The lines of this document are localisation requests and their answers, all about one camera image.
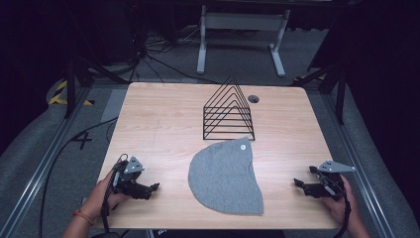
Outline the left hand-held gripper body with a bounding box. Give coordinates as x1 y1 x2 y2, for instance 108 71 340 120
112 156 153 201

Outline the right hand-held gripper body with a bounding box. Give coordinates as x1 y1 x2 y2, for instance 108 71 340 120
302 160 357 201

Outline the black wire rack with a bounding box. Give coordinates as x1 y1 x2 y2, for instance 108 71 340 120
202 74 257 142

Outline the person's right hand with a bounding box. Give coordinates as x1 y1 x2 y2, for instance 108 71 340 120
321 175 360 226

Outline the person's left hand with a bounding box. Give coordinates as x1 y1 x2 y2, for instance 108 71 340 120
79 170 133 223

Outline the black metal stand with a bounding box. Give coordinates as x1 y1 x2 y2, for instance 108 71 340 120
289 61 349 126
63 54 131 119

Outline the yellow black hazard tape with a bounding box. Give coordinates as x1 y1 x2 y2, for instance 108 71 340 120
48 79 95 107

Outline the black gripper strap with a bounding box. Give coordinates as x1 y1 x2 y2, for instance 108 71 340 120
332 184 353 238
100 153 131 233

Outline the aluminium floor rail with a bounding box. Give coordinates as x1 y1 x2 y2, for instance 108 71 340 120
320 93 395 238
0 86 94 238

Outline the orange bracelet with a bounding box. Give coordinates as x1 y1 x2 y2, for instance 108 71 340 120
71 209 95 226

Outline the thin black floor cable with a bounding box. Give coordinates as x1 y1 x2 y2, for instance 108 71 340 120
144 53 220 85

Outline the bundle of cables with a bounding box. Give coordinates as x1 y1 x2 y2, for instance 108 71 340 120
130 28 203 56

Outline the white metal desk frame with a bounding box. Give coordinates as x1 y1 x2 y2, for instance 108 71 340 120
195 4 292 79

